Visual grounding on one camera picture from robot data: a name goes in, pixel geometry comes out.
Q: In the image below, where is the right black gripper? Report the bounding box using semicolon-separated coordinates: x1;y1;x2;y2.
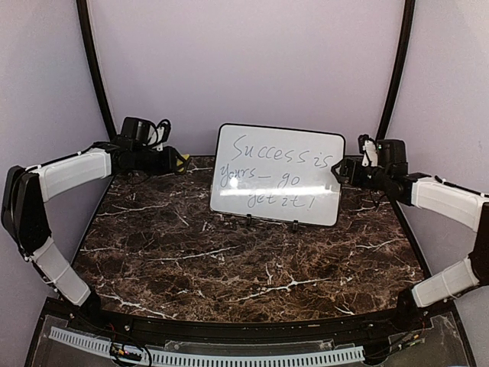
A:
332;158;392;191

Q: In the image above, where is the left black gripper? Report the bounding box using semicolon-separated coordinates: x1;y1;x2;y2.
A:
134;146;187;176

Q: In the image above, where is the yellow black eraser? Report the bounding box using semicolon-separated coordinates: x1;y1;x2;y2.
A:
177;154;190;170

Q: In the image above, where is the white whiteboard black frame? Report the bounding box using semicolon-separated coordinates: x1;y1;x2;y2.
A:
209;123;345;226

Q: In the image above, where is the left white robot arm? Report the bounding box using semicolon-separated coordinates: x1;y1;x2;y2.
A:
1;117;189;333

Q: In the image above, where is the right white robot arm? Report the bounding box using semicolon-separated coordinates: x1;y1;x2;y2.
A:
331;135;488;332

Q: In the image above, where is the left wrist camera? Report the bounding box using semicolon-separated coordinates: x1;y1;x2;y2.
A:
148;119;171;151

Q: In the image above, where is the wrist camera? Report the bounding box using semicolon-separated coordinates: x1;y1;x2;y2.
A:
148;119;171;151
358;134;378;167

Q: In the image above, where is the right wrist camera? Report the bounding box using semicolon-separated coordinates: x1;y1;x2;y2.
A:
358;134;378;167

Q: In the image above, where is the white slotted cable duct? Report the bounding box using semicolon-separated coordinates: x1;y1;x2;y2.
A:
48;326;365;366

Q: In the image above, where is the left black frame post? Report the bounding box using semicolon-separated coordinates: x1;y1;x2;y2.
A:
76;0;116;139

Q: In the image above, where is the black frame post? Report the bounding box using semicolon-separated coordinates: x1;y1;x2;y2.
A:
375;0;416;140
76;0;116;139

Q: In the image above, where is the right black frame post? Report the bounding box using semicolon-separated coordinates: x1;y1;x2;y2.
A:
375;0;416;140

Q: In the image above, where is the black front rail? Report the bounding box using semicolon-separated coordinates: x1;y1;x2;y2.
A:
54;306;432;346

